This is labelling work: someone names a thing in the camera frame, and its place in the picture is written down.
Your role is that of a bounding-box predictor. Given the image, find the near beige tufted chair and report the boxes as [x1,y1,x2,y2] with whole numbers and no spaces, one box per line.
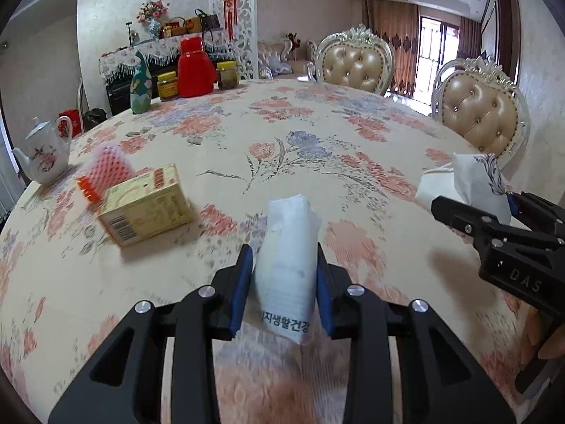
[431,57,530,170]

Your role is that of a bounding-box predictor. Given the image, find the red thermos jug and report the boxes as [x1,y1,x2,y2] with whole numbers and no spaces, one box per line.
[177,36,216,98]

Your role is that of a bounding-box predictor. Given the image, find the flower vase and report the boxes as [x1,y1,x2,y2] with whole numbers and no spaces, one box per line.
[136,0,170,39]

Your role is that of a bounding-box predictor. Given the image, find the brown curtain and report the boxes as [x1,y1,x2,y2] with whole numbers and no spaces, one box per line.
[362,0,420,99]

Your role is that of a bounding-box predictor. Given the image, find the pink foam fruit net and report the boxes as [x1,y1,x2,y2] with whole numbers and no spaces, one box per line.
[77,142,135,203]

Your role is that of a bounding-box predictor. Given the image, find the lace-covered sideboard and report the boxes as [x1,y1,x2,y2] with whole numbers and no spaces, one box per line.
[99,29,234,115]

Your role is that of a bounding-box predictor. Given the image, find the yellow cardboard box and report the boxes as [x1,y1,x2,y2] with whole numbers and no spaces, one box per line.
[98,165,195,248]

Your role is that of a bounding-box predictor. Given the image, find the green patterned bottle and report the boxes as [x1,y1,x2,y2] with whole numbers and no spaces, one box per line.
[130,51,152,115]

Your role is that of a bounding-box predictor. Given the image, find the white tissue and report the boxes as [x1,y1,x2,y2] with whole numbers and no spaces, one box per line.
[415,153,511,225]

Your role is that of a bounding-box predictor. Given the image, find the far beige tufted chair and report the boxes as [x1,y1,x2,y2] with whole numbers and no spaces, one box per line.
[307,24,396,97]

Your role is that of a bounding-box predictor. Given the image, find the white floral teapot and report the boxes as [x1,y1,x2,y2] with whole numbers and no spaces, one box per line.
[12,116,73,186]

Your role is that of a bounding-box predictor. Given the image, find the pink sofa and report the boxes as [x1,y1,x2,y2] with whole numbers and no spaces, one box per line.
[258,39,315,82]

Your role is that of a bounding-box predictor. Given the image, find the person's right hand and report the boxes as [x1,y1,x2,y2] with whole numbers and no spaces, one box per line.
[527,306,565,361]

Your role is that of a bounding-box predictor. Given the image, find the white plastic packaging bag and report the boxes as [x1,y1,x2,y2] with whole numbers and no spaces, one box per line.
[251,194,321,345]

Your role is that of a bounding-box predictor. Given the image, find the left yellow-lid jar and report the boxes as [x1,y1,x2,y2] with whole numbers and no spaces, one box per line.
[157,71,179,101]

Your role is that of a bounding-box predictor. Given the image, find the floral tablecloth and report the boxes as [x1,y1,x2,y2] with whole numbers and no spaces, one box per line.
[1,81,533,420]

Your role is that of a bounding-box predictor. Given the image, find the right yellow-lid jar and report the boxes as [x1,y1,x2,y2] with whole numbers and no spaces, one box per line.
[216,60,238,90]

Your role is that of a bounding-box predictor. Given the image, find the yellow-lid jar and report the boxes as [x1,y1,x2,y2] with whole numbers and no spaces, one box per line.
[157,71,179,101]
[216,60,238,90]

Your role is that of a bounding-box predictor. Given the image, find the beige tufted chair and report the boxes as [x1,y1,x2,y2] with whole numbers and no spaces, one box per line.
[431,57,530,170]
[307,24,396,97]

